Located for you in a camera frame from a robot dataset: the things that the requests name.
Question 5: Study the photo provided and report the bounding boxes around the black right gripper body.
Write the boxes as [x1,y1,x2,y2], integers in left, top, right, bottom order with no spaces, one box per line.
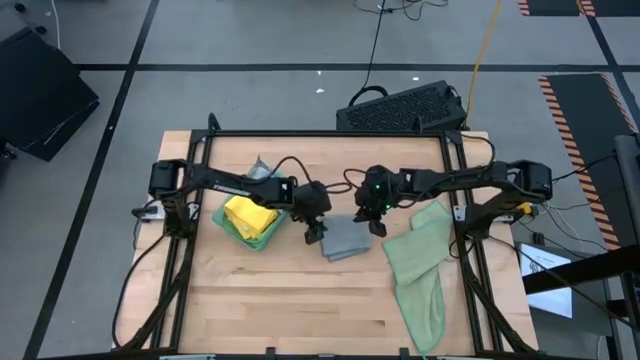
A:
[353,166,402,239]

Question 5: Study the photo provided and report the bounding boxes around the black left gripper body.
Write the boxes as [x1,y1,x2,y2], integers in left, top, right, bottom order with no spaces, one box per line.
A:
[292,180,334,246]

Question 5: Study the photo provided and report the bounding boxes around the small grey ribbed towel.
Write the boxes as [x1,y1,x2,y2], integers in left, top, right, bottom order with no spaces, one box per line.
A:
[319,214,374,263]

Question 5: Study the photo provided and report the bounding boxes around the grey microfiber towel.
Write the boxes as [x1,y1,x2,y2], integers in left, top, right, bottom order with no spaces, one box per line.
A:
[248,155,274,181]

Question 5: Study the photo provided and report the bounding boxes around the yellow microfiber towel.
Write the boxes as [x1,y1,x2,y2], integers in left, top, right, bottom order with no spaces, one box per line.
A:
[223,194,280,240]

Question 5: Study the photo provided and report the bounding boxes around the bright green microfiber towel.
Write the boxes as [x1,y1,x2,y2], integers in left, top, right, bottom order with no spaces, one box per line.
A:
[219,209,289,250]

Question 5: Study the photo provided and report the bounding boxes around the pale green microfiber towel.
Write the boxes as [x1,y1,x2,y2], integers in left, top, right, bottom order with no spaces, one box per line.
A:
[382,199,454,357]

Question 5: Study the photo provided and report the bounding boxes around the teal translucent plastic bin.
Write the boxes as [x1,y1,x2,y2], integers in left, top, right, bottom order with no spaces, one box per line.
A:
[212,169,290,252]

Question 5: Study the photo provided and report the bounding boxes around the black perforated computer case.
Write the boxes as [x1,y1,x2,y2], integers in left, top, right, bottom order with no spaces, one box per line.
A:
[335,79,469,133]

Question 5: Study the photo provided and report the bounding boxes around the white printed sheet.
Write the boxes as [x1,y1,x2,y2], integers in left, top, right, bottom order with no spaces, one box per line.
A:
[519,242,574,319]

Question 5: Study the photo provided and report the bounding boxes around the black mat with hazard stripes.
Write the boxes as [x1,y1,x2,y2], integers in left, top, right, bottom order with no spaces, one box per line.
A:
[518,0,640,18]
[537,73,640,251]

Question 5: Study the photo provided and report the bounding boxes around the black metal stand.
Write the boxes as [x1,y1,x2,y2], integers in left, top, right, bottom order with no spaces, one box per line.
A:
[522,244,640,360]

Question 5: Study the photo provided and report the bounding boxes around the large black case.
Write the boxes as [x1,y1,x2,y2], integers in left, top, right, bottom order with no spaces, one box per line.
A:
[0,27,100,162]

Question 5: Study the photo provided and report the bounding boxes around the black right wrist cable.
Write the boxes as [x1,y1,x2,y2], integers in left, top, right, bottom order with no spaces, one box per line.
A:
[343,168,371,191]

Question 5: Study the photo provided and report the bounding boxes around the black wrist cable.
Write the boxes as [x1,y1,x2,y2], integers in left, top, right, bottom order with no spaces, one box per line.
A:
[343,168,371,191]
[269,155,354,195]

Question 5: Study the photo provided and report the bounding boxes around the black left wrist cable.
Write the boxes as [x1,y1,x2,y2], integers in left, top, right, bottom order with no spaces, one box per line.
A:
[269,155,354,195]

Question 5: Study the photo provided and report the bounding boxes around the silver metal base bracket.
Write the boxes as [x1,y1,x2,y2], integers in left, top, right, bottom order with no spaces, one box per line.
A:
[132,203,166,222]
[452,203,519,225]

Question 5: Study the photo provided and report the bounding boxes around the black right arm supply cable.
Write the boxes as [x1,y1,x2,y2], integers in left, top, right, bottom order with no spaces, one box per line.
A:
[462,132,496,169]

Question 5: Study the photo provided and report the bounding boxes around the black floor cable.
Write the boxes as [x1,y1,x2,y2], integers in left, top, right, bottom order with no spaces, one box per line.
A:
[348,0,450,107]

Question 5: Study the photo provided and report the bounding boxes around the yellow cable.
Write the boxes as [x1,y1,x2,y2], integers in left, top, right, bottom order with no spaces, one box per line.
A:
[464,0,504,126]

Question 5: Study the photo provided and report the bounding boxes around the black arm base cable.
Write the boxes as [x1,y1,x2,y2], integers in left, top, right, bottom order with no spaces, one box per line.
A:
[110,232,169,349]

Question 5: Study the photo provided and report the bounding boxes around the grey padded post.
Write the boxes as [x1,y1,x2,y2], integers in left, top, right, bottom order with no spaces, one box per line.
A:
[613,134,640,246]

